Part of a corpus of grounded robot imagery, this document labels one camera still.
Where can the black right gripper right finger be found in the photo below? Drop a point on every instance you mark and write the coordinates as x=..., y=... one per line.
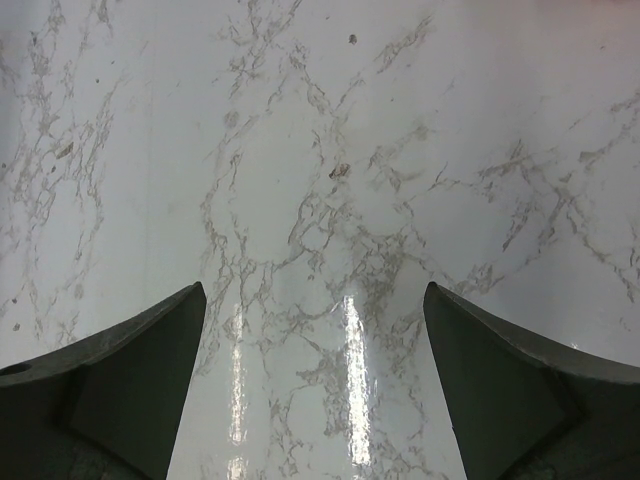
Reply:
x=523, y=406

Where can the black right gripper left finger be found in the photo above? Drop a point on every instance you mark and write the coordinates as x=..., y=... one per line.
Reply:
x=108, y=406

